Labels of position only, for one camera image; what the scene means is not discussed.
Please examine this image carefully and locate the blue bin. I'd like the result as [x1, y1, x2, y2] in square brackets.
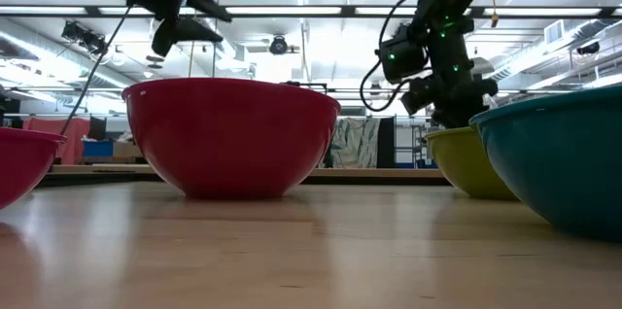
[82, 139, 115, 158]

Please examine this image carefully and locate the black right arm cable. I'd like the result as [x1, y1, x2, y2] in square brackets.
[359, 0, 441, 114]

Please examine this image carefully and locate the cardboard box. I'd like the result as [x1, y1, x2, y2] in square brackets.
[113, 140, 145, 159]

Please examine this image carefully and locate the black ceiling light fixture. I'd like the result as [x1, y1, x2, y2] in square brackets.
[60, 19, 109, 56]

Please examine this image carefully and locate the round black ceiling camera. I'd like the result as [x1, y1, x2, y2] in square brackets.
[268, 35, 290, 56]

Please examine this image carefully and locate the dark monitor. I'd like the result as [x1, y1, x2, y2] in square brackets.
[87, 115, 109, 142]

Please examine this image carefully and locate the yellow-green plastic bowl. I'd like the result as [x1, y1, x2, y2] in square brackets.
[425, 125, 519, 201]

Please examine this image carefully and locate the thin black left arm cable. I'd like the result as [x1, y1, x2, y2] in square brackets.
[59, 5, 133, 136]

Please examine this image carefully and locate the teal plastic bowl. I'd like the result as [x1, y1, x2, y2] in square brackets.
[467, 86, 622, 245]

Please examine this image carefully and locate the wooden shelf board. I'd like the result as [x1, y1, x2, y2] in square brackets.
[37, 163, 451, 188]

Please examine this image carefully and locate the red plastic bowl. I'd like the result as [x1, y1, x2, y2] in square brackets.
[121, 77, 342, 201]

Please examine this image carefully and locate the red cloth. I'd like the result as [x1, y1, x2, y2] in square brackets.
[22, 116, 92, 166]

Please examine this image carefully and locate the magenta plastic bowl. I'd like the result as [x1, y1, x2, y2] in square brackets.
[0, 126, 69, 211]

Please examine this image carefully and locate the black overhead frame bar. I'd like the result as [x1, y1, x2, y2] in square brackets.
[0, 4, 622, 19]

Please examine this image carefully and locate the leaf pattern curtain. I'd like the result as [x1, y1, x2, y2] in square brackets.
[328, 117, 382, 170]

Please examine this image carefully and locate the black panel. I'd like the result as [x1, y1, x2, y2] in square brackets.
[377, 116, 397, 170]

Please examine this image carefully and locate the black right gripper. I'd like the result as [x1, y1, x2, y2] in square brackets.
[400, 7, 500, 130]

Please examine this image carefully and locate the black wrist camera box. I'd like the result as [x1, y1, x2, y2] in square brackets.
[378, 24, 432, 85]

